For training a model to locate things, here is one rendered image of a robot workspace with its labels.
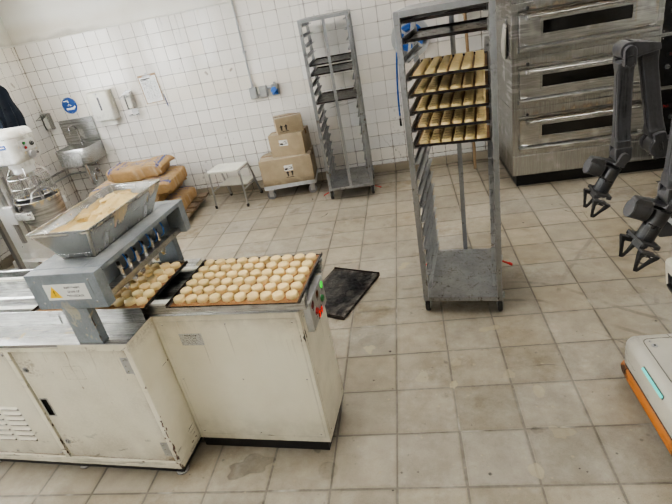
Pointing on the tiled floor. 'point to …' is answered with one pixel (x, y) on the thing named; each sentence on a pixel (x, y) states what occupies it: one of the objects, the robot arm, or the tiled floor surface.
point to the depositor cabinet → (92, 397)
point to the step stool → (233, 177)
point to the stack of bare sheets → (346, 290)
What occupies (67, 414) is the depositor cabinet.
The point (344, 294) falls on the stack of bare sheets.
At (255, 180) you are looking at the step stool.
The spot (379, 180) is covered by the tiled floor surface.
